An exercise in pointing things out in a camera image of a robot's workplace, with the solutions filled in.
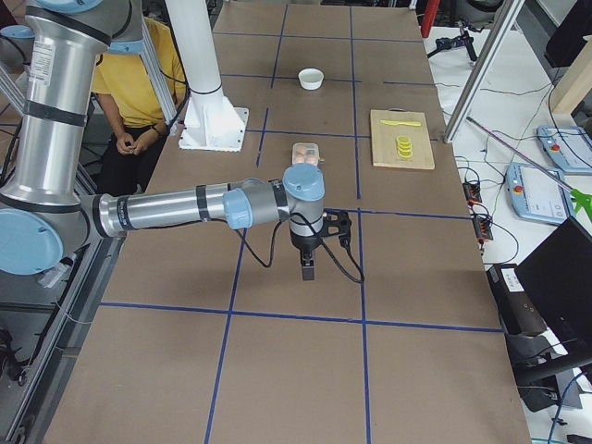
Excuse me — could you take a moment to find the wooden cutting board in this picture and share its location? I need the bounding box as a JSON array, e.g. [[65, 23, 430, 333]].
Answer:
[[370, 109, 435, 170]]

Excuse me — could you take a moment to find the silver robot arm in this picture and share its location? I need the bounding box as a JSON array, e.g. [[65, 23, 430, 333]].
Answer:
[[1, 1, 326, 278]]

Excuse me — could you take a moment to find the green tipped stick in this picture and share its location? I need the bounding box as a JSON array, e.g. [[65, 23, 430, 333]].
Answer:
[[466, 117, 591, 218]]

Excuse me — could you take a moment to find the blue teach pendant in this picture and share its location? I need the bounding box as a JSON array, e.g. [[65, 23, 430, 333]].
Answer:
[[506, 162, 575, 226], [536, 126, 591, 176]]

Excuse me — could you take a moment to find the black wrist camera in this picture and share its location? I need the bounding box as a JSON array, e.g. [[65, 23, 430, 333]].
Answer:
[[320, 210, 352, 245]]

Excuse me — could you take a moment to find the white ceramic bowl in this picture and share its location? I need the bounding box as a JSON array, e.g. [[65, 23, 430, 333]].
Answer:
[[298, 68, 325, 91]]

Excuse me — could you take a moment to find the black computer monitor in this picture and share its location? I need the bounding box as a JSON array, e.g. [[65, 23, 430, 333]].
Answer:
[[516, 216, 591, 352]]

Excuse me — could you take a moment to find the far blue teach pendant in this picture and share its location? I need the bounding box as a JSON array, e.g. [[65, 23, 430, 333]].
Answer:
[[536, 126, 591, 176]]

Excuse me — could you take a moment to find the person in yellow shirt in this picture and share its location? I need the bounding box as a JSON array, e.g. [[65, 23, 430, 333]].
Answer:
[[91, 17, 187, 195]]

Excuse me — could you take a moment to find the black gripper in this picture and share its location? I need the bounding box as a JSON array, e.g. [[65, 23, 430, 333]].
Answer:
[[290, 231, 322, 281]]

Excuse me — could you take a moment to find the near blue teach pendant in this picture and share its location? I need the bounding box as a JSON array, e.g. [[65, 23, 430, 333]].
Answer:
[[506, 162, 575, 226]]

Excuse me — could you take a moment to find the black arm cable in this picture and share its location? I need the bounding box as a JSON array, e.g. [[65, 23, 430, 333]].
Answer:
[[240, 212, 366, 284]]

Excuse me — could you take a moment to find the aluminium frame beam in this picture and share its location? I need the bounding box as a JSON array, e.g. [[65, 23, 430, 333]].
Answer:
[[443, 0, 524, 143]]

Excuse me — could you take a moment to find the yellow plastic knife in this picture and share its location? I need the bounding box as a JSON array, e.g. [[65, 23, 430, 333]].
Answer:
[[379, 119, 422, 128]]

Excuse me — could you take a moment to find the clear plastic egg box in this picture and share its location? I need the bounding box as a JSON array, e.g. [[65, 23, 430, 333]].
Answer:
[[291, 142, 323, 167]]

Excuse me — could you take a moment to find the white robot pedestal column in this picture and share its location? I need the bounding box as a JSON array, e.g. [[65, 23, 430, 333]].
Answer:
[[166, 0, 249, 153]]

